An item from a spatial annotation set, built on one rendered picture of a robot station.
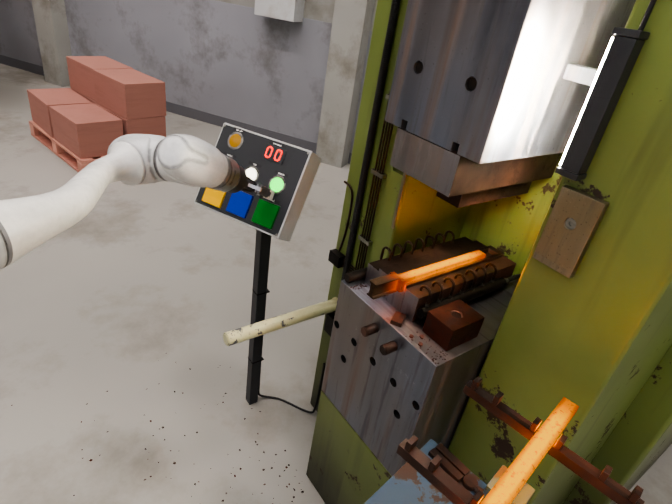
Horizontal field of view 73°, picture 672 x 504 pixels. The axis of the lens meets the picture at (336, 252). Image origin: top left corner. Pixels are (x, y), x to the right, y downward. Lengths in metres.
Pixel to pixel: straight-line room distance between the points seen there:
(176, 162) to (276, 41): 4.20
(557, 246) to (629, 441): 0.83
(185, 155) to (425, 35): 0.57
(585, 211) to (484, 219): 0.62
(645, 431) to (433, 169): 1.03
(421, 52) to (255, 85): 4.34
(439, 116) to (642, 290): 0.52
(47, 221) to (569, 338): 1.02
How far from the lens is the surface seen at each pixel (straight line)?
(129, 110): 4.28
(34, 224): 0.81
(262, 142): 1.47
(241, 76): 5.44
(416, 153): 1.09
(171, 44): 5.98
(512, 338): 1.21
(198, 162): 1.05
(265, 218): 1.40
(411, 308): 1.20
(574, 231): 1.03
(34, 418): 2.26
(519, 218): 1.52
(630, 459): 1.75
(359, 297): 1.25
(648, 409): 1.65
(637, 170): 0.99
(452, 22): 1.04
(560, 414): 0.96
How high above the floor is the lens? 1.64
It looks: 30 degrees down
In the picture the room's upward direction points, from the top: 10 degrees clockwise
